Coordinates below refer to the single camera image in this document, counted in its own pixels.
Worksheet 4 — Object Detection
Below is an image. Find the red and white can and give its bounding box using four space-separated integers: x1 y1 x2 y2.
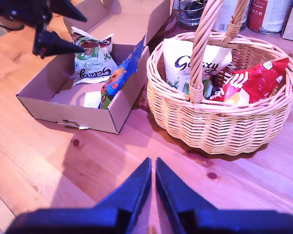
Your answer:
246 0 293 35

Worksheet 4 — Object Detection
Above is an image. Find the blue Terry's orange egg bag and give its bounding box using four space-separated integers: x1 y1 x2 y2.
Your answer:
100 34 147 110

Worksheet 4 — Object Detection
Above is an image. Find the white Galaxy truffle egg bag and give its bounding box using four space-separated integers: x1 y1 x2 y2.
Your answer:
163 39 232 95

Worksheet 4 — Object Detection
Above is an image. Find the round dark wooden coaster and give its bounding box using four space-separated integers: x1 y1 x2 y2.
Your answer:
161 14 178 35

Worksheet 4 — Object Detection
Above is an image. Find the red chocolate egg bag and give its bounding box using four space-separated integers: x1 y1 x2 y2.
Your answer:
209 57 290 105

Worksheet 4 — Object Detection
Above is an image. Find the woven wicker basket with handle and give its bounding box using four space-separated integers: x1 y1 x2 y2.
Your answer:
146 0 293 156

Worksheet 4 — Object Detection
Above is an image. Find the white paper label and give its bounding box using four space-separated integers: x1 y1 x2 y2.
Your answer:
83 91 102 108

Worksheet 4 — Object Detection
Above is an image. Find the white can with red band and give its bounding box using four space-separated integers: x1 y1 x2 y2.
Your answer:
212 0 250 32

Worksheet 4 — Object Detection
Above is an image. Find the brown cardboard box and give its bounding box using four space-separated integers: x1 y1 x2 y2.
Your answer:
16 0 174 135

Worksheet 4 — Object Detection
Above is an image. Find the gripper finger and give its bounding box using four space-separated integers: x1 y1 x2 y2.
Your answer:
32 31 86 59
48 0 87 22
94 157 152 234
156 157 219 234

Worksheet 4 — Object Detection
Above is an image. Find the green white Galaxy egg bag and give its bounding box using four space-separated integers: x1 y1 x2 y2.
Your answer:
70 26 119 86

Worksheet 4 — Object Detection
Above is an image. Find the wire utensil holder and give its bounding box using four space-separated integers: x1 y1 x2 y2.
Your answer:
177 0 206 26

